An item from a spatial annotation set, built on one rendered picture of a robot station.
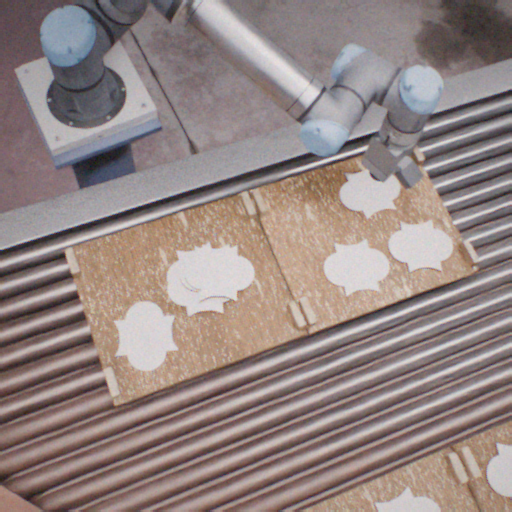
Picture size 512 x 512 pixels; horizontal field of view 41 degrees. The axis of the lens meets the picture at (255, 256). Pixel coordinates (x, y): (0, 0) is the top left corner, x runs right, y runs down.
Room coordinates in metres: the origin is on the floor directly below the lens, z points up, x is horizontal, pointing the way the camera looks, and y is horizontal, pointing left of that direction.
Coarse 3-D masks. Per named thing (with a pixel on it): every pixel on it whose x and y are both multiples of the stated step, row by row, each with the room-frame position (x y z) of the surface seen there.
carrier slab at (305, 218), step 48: (288, 192) 0.74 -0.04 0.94; (336, 192) 0.76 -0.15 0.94; (432, 192) 0.82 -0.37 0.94; (288, 240) 0.62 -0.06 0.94; (336, 240) 0.65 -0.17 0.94; (384, 240) 0.67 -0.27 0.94; (288, 288) 0.52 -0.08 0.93; (336, 288) 0.54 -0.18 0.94; (384, 288) 0.56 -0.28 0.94; (432, 288) 0.58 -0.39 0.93
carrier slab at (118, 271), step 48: (96, 240) 0.53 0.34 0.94; (144, 240) 0.55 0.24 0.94; (192, 240) 0.58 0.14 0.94; (240, 240) 0.60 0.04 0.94; (96, 288) 0.43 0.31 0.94; (144, 288) 0.45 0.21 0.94; (96, 336) 0.33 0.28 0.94; (192, 336) 0.37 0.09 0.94; (240, 336) 0.39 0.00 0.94; (288, 336) 0.41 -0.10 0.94; (144, 384) 0.25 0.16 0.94
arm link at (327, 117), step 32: (160, 0) 0.77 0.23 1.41; (192, 0) 0.78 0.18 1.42; (192, 32) 0.76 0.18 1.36; (224, 32) 0.75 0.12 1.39; (256, 32) 0.77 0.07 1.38; (256, 64) 0.73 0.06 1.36; (288, 64) 0.74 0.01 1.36; (288, 96) 0.70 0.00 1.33; (320, 96) 0.71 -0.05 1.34; (352, 96) 0.73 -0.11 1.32; (320, 128) 0.66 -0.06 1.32; (352, 128) 0.69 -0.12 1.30
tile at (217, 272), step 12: (204, 252) 0.54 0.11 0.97; (216, 252) 0.55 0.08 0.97; (228, 252) 0.55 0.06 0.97; (192, 264) 0.51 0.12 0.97; (204, 264) 0.51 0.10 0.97; (216, 264) 0.52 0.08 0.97; (228, 264) 0.53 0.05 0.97; (240, 264) 0.53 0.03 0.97; (192, 276) 0.48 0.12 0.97; (204, 276) 0.49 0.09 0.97; (216, 276) 0.49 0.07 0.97; (228, 276) 0.50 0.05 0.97; (240, 276) 0.50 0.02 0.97; (252, 276) 0.51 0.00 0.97; (204, 288) 0.46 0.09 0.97; (216, 288) 0.47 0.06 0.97; (228, 288) 0.47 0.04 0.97; (240, 288) 0.48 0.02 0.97
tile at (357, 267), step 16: (336, 256) 0.61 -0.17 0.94; (352, 256) 0.61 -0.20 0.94; (368, 256) 0.62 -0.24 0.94; (384, 256) 0.63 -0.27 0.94; (336, 272) 0.57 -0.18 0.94; (352, 272) 0.58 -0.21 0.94; (368, 272) 0.58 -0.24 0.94; (384, 272) 0.59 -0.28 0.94; (352, 288) 0.54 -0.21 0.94; (368, 288) 0.55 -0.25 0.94
